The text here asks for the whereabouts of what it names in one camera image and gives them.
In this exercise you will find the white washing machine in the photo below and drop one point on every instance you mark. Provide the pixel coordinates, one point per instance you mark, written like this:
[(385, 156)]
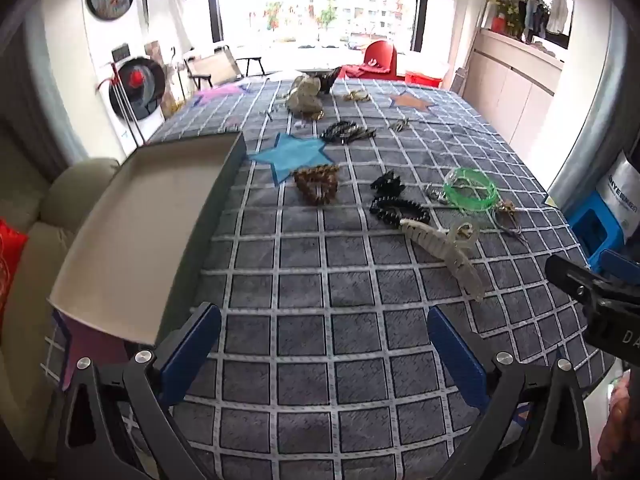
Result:
[(137, 85)]

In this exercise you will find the grey curtain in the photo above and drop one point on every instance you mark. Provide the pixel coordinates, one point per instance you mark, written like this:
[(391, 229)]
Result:
[(595, 110)]

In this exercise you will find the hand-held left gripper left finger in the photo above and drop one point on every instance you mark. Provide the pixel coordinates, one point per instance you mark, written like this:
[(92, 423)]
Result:
[(192, 350)]

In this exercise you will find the red plastic bucket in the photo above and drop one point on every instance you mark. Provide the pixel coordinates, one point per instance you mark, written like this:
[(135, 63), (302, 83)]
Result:
[(424, 79)]

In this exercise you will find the red embroidered cushion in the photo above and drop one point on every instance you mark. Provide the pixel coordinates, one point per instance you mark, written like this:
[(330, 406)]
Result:
[(10, 270)]

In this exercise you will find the beige low cabinet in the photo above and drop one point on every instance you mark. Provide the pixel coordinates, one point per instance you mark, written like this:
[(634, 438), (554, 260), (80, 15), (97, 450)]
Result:
[(510, 85)]

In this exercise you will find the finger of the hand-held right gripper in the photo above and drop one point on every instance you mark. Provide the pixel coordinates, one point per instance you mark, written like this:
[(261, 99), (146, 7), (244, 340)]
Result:
[(620, 266), (567, 270)]

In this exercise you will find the small metal hair pin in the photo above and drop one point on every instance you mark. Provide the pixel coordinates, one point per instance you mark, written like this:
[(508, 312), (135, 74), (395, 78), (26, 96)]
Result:
[(401, 125)]

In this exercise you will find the beige sofa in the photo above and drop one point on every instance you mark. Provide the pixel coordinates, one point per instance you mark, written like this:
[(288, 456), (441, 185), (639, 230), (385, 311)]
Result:
[(45, 260)]

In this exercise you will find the hanging clothes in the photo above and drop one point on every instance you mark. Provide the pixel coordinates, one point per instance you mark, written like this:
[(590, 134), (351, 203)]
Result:
[(545, 15)]

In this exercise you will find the white dotted hair bow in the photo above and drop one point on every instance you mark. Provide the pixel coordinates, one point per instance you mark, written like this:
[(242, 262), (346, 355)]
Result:
[(302, 97)]

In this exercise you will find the green translucent bangle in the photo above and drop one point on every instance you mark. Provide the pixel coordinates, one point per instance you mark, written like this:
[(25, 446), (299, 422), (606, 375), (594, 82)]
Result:
[(452, 192)]

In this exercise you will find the black hair claw clip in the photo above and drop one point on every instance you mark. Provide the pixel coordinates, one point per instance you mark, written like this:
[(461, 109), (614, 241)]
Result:
[(387, 185)]

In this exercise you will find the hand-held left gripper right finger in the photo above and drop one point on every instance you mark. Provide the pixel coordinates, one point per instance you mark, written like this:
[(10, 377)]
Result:
[(457, 360)]

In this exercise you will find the white printed bag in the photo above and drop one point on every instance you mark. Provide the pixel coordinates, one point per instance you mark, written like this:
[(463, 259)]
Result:
[(622, 195)]

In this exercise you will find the white curtain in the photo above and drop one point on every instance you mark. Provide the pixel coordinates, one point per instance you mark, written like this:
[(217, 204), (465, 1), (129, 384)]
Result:
[(167, 20)]

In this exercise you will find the potted yellow flowers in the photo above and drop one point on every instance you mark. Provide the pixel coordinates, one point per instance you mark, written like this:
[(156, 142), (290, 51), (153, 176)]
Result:
[(507, 15)]

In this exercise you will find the blue plastic stool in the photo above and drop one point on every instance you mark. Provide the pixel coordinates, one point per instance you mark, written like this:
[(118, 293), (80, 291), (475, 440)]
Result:
[(595, 230)]

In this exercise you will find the red plastic chair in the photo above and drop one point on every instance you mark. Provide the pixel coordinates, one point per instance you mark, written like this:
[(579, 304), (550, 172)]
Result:
[(380, 57)]

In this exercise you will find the beige folding chair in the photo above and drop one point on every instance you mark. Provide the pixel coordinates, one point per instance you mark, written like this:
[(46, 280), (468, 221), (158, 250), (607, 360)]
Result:
[(215, 65)]

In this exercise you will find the grey shallow tray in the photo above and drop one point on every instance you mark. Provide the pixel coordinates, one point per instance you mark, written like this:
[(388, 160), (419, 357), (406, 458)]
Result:
[(145, 220)]

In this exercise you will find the grey checked star tablecloth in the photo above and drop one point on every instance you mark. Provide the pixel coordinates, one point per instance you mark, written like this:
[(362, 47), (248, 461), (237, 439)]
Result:
[(325, 310)]

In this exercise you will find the translucent hair claw clip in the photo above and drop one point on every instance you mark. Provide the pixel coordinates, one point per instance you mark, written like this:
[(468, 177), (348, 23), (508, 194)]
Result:
[(445, 250)]

